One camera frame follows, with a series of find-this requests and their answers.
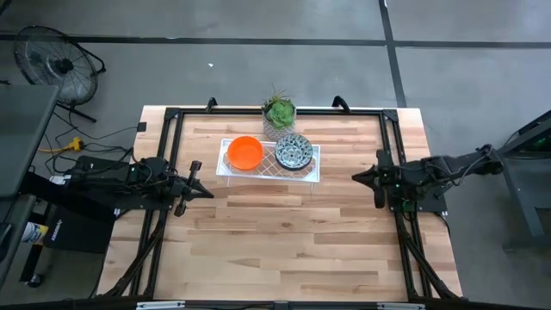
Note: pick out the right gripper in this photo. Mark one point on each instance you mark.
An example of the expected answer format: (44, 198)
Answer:
(385, 181)

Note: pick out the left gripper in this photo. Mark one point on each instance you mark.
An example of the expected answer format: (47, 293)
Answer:
(187, 189)

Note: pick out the orange plastic mini bowl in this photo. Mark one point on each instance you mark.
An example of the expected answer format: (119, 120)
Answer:
(245, 153)

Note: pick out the teal speckled mini bowl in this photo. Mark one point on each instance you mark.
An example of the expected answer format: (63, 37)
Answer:
(293, 150)

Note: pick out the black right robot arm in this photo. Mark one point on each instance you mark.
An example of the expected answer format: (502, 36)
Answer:
(447, 165)

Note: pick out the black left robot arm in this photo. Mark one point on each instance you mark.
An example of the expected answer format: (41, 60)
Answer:
(129, 174)

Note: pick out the small black box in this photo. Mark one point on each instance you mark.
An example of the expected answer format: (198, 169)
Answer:
(141, 127)

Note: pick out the grey triangle-pattern plant pot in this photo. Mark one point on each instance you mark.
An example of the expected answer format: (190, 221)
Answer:
(271, 133)

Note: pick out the green succulent plant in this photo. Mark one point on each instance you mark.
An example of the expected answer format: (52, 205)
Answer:
(280, 112)

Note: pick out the black equipment case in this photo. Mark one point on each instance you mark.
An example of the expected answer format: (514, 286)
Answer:
(77, 232)

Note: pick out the yellow power plug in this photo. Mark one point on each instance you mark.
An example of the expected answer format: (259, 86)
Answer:
(75, 144)

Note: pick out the white labelled bottle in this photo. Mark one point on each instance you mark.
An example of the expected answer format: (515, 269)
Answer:
(34, 233)

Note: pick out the grey desk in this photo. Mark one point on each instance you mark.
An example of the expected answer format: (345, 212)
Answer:
(21, 138)

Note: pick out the black floor fan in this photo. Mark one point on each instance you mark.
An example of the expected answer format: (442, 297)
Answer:
(60, 64)

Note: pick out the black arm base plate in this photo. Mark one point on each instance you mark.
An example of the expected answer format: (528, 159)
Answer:
(430, 206)
(142, 206)

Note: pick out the black aluminium table frame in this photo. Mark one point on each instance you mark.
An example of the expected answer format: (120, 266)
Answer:
(215, 113)

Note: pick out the white metal bracket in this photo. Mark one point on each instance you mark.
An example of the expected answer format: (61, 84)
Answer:
(400, 306)
(159, 305)

